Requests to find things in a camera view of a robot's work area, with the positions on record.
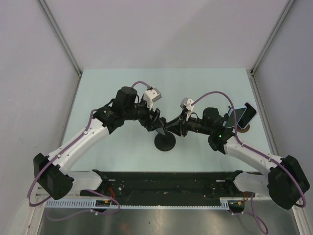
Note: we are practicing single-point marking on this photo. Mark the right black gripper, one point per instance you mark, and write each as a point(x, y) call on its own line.
point(179, 126)

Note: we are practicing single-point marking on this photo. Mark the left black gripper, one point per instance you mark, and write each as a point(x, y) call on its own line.
point(152, 123)

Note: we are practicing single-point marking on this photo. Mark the black phone stand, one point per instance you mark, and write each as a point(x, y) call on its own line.
point(165, 142)
point(231, 119)

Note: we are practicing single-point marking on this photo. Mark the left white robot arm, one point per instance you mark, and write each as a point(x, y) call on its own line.
point(53, 172)

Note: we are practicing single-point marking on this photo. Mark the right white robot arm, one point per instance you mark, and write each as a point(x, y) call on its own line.
point(281, 179)

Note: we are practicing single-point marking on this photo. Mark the brown round stand base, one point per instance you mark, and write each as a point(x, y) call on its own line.
point(241, 130)

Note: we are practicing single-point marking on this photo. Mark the black-screen blue-edged phone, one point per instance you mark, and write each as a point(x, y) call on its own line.
point(247, 116)

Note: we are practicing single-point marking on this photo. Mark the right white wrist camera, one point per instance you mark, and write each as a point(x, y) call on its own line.
point(187, 107)

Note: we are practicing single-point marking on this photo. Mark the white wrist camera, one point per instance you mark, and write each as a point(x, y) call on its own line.
point(187, 107)
point(151, 96)

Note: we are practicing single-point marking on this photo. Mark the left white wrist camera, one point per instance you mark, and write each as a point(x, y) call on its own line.
point(151, 96)

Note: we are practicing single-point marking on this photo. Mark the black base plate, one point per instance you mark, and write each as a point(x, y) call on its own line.
point(169, 187)

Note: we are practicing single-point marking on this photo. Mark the grey slotted cable duct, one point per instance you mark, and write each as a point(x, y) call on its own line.
point(219, 204)

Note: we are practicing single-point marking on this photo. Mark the left aluminium frame post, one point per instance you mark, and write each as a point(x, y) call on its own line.
point(59, 35)

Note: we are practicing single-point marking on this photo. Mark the aluminium frame post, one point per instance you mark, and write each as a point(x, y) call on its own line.
point(273, 34)
point(59, 35)

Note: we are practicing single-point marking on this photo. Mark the right aluminium frame post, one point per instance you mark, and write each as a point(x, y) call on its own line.
point(273, 34)

